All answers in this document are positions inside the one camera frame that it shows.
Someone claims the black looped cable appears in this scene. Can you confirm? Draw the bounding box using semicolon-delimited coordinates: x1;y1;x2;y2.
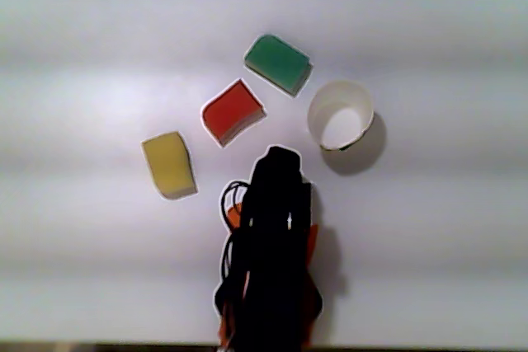
219;180;250;230

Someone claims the yellow sponge block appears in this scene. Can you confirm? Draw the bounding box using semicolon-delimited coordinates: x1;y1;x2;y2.
140;131;198;201

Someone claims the red sponge block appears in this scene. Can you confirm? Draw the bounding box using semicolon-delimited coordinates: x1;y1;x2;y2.
200;78;267;149

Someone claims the green sponge block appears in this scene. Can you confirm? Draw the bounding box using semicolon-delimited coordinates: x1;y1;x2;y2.
243;33;314;98

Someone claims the white paper cup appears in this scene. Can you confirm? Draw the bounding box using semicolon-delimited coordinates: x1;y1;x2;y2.
306;79;375;152

